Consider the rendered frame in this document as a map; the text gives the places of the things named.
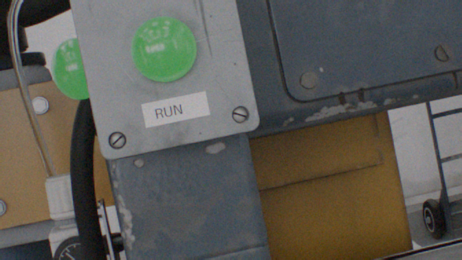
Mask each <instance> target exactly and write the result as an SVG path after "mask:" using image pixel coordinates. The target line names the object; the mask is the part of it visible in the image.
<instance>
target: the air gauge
mask: <svg viewBox="0 0 462 260"><path fill-rule="evenodd" d="M53 260H84V259H83V254H82V249H81V246H80V240H79V236H73V237H70V238H68V239H65V240H64V241H62V242H61V243H60V244H59V245H58V247H57V249H56V251H55V253H54V257H53Z"/></svg>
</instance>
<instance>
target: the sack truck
mask: <svg viewBox="0 0 462 260"><path fill-rule="evenodd" d="M426 108H427V112H428V119H429V123H430V130H431V134H432V140H433V144H434V151H435V155H436V159H437V165H438V170H439V176H440V180H441V187H442V189H441V194H440V198H439V203H438V201H437V200H435V199H427V200H425V201H424V202H423V209H422V210H423V220H424V223H425V226H426V229H427V231H428V233H429V235H430V236H431V237H432V238H434V239H440V238H442V237H443V236H444V235H445V232H447V233H448V234H449V235H450V236H451V238H452V240H455V239H460V238H462V228H457V229H454V226H453V222H452V216H454V215H460V214H462V211H459V212H455V213H451V212H450V208H451V206H455V205H457V204H462V199H458V200H454V201H452V202H449V201H448V194H447V190H446V183H445V179H444V175H443V169H442V164H441V163H444V162H448V161H451V160H456V159H460V158H462V153H460V154H456V155H451V156H448V157H445V158H440V154H439V147H438V143H437V137H436V133H435V126H434V122H433V119H435V118H440V117H444V116H450V115H454V114H457V113H462V107H460V108H456V109H450V110H447V111H444V112H441V113H436V114H432V112H431V107H430V102H426Z"/></svg>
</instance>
